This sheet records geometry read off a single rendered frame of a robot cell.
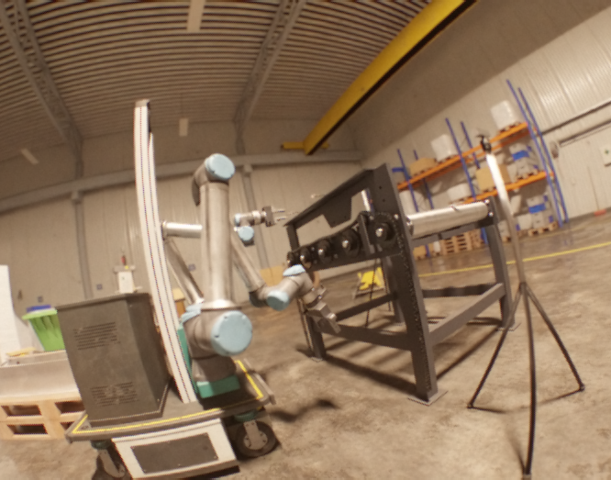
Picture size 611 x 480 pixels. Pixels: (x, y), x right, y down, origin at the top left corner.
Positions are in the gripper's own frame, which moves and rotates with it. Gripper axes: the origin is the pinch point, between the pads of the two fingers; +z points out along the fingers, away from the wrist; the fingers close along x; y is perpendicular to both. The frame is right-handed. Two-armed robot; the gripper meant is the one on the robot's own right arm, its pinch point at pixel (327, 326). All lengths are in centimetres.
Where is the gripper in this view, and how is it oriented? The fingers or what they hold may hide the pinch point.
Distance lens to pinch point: 136.6
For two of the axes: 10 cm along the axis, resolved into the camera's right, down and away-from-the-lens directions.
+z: 4.9, 8.4, 2.2
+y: -6.9, 5.3, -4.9
